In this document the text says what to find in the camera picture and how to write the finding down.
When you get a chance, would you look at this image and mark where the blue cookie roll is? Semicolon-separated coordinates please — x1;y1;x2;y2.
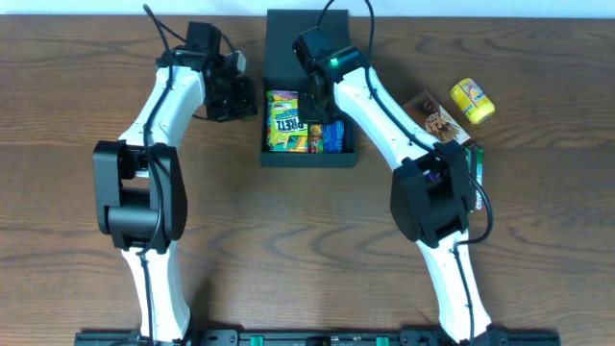
323;120;345;153

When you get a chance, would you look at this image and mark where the green pretzel snack box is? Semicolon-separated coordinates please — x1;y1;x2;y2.
266;89;309;154

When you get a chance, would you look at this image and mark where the green gummy worms bag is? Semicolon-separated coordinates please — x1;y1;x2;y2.
264;89;326;155

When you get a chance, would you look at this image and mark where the black box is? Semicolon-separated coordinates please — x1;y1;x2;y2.
260;9;358;168

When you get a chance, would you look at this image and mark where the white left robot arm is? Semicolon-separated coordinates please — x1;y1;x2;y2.
92;21;258;345

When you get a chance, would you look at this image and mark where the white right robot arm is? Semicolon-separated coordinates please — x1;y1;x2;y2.
293;27;492;345

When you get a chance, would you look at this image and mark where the brown chocolate sticks box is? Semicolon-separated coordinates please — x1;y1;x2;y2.
402;90;471;145

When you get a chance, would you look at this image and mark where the dark blue chocolate bar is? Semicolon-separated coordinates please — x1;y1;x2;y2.
425;171;438;182

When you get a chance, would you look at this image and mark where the green black candy bar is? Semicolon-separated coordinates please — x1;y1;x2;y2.
465;143;484;211

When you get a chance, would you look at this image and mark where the black mounting rail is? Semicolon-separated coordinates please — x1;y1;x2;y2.
74;328;562;346

